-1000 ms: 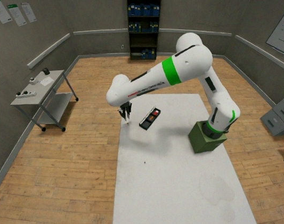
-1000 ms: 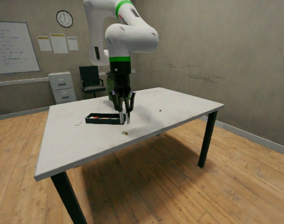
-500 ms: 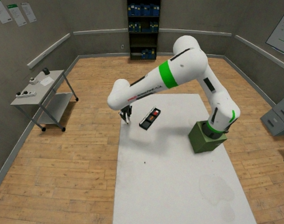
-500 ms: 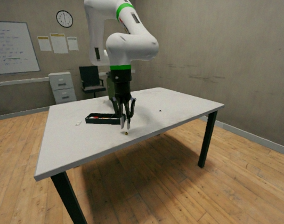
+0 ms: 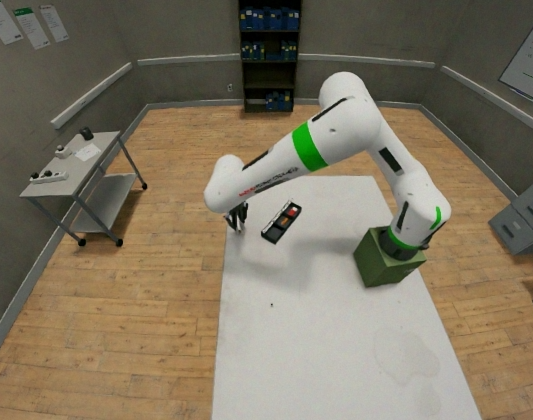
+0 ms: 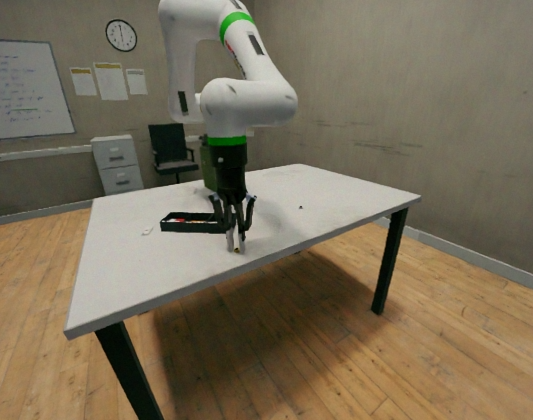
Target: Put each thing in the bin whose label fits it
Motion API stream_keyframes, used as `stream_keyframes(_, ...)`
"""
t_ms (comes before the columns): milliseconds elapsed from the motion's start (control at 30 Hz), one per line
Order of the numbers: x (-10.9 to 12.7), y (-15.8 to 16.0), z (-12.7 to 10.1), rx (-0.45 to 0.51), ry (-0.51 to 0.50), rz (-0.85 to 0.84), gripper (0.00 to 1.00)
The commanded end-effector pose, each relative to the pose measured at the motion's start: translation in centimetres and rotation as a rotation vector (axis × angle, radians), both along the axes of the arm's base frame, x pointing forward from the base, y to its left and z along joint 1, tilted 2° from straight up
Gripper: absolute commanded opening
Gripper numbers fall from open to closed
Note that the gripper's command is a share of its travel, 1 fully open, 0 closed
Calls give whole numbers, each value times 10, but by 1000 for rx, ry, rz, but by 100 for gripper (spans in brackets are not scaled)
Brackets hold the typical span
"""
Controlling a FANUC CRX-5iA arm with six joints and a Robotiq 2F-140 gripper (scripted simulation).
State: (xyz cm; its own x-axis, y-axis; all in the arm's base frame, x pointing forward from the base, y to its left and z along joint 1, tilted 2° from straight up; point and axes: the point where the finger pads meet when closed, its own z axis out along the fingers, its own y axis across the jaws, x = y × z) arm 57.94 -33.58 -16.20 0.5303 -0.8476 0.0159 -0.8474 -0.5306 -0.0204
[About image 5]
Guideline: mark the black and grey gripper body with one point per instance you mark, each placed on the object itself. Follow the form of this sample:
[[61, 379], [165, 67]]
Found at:
[[237, 208]]

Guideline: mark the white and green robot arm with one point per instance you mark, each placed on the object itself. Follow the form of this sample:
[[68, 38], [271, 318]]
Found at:
[[350, 125]]

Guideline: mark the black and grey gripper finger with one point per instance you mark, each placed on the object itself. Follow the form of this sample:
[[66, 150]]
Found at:
[[243, 212], [233, 223]]

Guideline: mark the dark grey three-compartment bin rack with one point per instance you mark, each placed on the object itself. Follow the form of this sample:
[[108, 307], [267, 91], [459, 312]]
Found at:
[[274, 231]]

